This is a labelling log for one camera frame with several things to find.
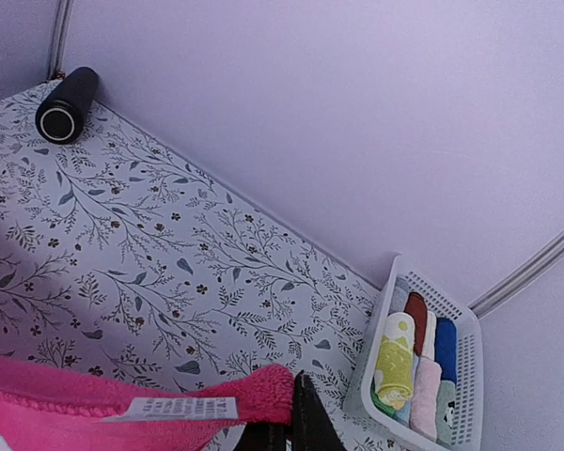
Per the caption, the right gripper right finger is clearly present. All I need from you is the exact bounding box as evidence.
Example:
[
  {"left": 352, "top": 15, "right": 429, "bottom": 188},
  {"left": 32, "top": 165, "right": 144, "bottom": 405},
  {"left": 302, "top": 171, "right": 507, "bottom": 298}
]
[{"left": 291, "top": 371, "right": 346, "bottom": 451}]

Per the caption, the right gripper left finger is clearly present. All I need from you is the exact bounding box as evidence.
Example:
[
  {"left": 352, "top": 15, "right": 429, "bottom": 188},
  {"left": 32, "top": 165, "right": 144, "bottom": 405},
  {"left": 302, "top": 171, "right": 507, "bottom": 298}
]
[{"left": 233, "top": 422, "right": 287, "bottom": 451}]

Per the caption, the green yellow patterned towel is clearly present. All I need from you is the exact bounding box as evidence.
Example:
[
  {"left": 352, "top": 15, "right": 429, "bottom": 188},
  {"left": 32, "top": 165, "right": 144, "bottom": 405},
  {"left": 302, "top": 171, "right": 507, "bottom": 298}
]
[{"left": 373, "top": 312, "right": 415, "bottom": 412}]

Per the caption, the pink towel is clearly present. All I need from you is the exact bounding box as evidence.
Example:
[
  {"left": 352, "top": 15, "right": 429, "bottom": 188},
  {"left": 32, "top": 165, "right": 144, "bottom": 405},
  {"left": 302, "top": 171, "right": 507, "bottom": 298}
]
[{"left": 0, "top": 355, "right": 293, "bottom": 450}]

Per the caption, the light blue item in basket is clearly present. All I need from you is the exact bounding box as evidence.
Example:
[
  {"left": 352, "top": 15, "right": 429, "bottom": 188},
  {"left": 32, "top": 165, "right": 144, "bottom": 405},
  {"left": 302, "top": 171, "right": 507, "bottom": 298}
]
[{"left": 370, "top": 385, "right": 411, "bottom": 427}]

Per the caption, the pink item in basket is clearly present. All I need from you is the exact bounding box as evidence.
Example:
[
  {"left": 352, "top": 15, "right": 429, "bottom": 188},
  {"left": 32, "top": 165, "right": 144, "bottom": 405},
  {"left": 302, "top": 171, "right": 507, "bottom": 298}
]
[{"left": 409, "top": 357, "right": 442, "bottom": 442}]

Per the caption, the white plastic basket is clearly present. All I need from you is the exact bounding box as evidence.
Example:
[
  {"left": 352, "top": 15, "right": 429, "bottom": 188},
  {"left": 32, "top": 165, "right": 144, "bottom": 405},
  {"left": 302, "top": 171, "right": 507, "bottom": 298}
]
[{"left": 343, "top": 256, "right": 483, "bottom": 450}]

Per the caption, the white item in basket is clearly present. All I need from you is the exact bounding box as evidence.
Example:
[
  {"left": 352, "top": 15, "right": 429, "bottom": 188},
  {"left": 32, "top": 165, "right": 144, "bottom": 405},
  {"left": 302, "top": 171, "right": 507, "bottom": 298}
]
[{"left": 421, "top": 310, "right": 437, "bottom": 361}]

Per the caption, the red item in basket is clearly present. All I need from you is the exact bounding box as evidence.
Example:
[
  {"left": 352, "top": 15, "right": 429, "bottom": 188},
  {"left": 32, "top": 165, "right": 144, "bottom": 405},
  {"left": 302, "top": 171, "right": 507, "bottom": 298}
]
[{"left": 404, "top": 291, "right": 428, "bottom": 357}]

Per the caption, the floral tablecloth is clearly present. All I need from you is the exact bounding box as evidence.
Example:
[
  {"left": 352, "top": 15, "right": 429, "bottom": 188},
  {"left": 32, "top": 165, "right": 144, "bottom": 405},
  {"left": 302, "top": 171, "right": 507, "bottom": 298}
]
[{"left": 0, "top": 79, "right": 405, "bottom": 451}]

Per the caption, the black cylindrical bottle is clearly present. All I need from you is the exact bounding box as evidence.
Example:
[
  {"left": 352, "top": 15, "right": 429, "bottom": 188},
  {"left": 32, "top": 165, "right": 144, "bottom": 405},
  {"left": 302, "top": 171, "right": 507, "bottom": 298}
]
[{"left": 35, "top": 67, "right": 99, "bottom": 145}]

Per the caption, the right aluminium frame post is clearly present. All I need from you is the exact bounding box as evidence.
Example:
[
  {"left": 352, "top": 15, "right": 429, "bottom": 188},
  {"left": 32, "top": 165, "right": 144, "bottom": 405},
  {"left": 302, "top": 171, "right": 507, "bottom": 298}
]
[{"left": 470, "top": 230, "right": 564, "bottom": 318}]

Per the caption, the aluminium frame post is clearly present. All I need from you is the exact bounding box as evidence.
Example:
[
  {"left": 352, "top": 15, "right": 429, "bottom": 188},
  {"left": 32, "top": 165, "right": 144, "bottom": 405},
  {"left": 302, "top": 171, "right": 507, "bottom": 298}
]
[
  {"left": 470, "top": 230, "right": 564, "bottom": 318},
  {"left": 46, "top": 0, "right": 73, "bottom": 80}
]

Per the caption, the left aluminium frame post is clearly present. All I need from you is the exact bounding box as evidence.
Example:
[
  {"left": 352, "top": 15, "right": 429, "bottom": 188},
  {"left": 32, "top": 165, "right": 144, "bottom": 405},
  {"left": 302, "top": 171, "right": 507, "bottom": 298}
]
[{"left": 46, "top": 0, "right": 73, "bottom": 80}]

